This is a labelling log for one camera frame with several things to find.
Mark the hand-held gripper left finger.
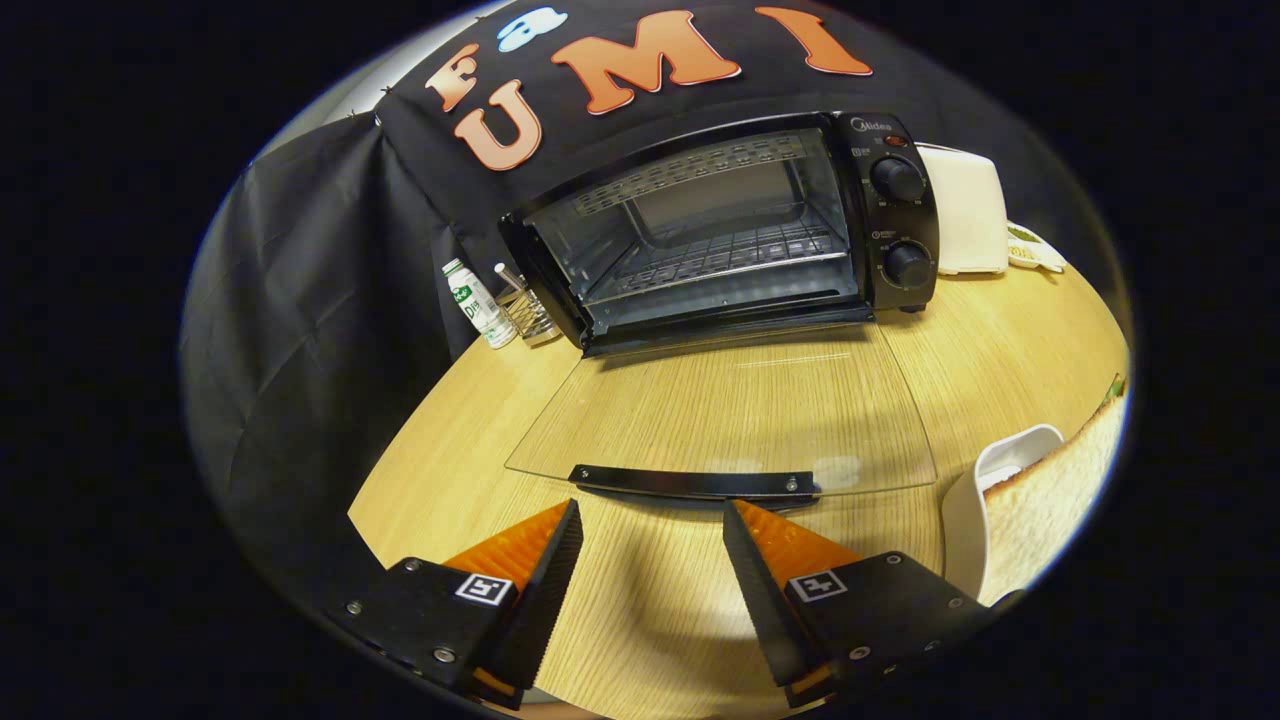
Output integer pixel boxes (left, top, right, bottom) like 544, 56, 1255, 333
330, 498, 585, 711

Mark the wire mesh holder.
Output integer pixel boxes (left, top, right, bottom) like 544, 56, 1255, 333
494, 262, 563, 348

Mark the lettuce sandwich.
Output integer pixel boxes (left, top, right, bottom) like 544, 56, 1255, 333
983, 375, 1131, 606

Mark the white food tray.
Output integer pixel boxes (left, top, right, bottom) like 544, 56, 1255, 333
940, 424, 1066, 601

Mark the black toaster oven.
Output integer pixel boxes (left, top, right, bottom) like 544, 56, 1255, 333
497, 110, 941, 503

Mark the white divided bean dish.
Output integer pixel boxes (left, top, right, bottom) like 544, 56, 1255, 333
1005, 222, 1066, 274

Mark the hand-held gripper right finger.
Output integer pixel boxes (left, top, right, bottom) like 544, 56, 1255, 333
722, 498, 1026, 709

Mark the white pop-up toaster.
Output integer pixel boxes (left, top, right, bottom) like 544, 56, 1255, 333
915, 143, 1011, 276

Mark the small white green-label bottle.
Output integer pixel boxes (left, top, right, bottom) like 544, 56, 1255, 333
442, 258, 518, 350

